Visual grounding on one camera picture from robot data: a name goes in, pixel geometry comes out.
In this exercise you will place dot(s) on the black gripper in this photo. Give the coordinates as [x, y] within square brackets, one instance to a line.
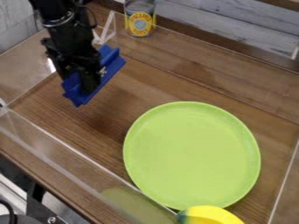
[68, 47]

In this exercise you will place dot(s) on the blue block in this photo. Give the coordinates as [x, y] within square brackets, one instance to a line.
[83, 85]

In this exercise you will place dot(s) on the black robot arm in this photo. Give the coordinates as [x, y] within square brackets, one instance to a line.
[61, 11]

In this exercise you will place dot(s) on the green plate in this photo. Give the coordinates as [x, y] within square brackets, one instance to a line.
[191, 155]

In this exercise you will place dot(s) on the yellow round object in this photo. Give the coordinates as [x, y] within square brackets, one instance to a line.
[207, 215]

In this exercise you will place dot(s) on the yellow labelled tin can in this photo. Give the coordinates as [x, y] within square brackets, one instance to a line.
[140, 17]

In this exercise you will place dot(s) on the black metal stand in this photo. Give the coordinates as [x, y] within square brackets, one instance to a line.
[20, 210]

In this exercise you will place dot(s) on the clear acrylic enclosure wall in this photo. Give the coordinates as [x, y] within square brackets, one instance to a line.
[68, 146]

